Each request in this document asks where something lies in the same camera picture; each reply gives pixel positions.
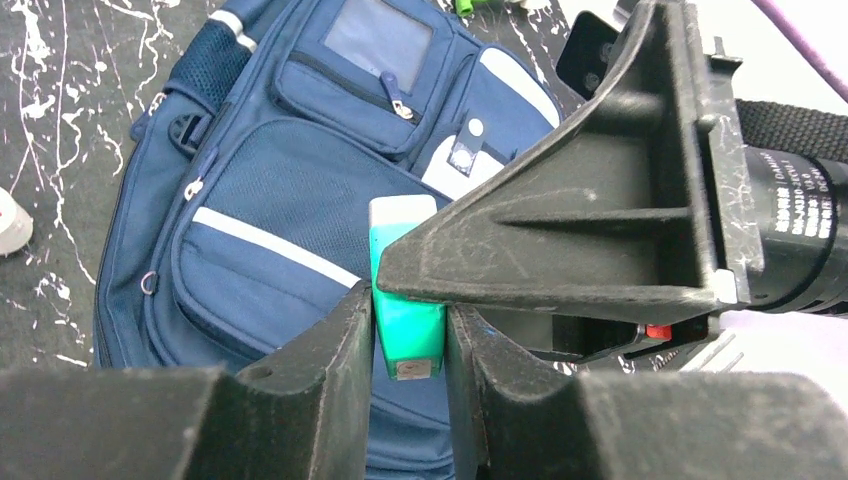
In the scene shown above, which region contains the navy blue student backpack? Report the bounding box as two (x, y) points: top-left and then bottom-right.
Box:
(92, 0), (584, 480)

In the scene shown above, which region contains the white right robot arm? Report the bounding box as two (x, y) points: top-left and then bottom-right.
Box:
(375, 1), (847, 364)

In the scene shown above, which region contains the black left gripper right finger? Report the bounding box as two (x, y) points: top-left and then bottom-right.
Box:
(445, 306), (847, 479)

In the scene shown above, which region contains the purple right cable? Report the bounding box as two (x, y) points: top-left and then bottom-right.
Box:
(751, 0), (848, 104)

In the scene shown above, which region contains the green eraser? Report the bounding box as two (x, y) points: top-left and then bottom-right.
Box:
(368, 194), (449, 382)

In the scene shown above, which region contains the white PVC pipe stand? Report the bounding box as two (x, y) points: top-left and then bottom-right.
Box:
(0, 188), (33, 255)

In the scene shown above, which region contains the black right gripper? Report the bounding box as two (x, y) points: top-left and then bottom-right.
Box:
(377, 1), (847, 361)

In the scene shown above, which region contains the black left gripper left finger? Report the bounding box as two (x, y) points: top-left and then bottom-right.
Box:
(1, 282), (374, 479)

